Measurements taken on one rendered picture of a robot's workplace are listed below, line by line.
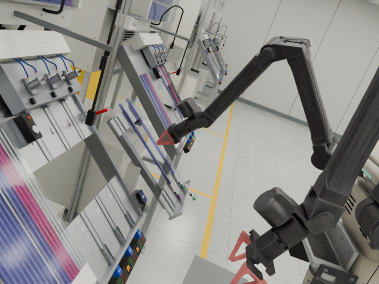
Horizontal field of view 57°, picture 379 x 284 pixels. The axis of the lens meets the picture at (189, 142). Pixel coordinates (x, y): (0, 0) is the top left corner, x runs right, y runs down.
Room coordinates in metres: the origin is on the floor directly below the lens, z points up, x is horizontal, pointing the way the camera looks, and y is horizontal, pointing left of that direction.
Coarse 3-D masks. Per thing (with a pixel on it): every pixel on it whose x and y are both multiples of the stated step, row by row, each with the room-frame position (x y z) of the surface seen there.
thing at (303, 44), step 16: (272, 48) 1.08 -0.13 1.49; (288, 48) 1.05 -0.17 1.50; (304, 48) 1.05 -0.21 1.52; (304, 64) 1.06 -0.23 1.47; (304, 80) 1.08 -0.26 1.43; (304, 96) 1.09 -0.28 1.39; (320, 96) 1.10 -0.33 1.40; (320, 112) 1.08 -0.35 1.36; (320, 128) 1.09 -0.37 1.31; (320, 144) 1.08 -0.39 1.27; (320, 160) 1.09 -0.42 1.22
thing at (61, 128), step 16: (0, 112) 0.83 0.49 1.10; (32, 112) 0.95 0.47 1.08; (48, 112) 1.02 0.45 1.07; (64, 112) 1.11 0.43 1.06; (80, 112) 1.20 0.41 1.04; (0, 128) 0.80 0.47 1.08; (48, 128) 0.98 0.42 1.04; (64, 128) 1.06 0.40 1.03; (80, 128) 1.14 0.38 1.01; (16, 144) 0.82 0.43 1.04; (32, 144) 0.87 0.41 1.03; (48, 144) 0.94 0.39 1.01; (64, 144) 1.01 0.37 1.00; (32, 160) 0.84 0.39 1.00; (48, 160) 0.90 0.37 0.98
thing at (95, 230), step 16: (112, 192) 1.11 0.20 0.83; (96, 208) 0.98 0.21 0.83; (112, 208) 1.06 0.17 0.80; (128, 208) 1.15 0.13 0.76; (80, 224) 0.87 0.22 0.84; (96, 224) 0.93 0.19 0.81; (112, 224) 1.01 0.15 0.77; (128, 224) 1.10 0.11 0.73; (80, 240) 0.83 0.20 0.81; (96, 240) 0.89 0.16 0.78; (112, 240) 0.96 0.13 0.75; (96, 256) 0.85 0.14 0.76; (112, 256) 0.91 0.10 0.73; (96, 272) 0.82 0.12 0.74
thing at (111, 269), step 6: (138, 216) 1.19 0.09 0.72; (144, 216) 1.19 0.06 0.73; (138, 222) 1.13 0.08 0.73; (132, 228) 1.10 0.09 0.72; (132, 234) 1.05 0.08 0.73; (126, 240) 1.01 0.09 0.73; (126, 246) 0.98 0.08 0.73; (120, 252) 0.94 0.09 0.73; (114, 258) 0.91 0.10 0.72; (120, 258) 0.92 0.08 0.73; (114, 264) 0.88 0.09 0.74; (108, 270) 0.85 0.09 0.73; (108, 276) 0.82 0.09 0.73; (102, 282) 0.80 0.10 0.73
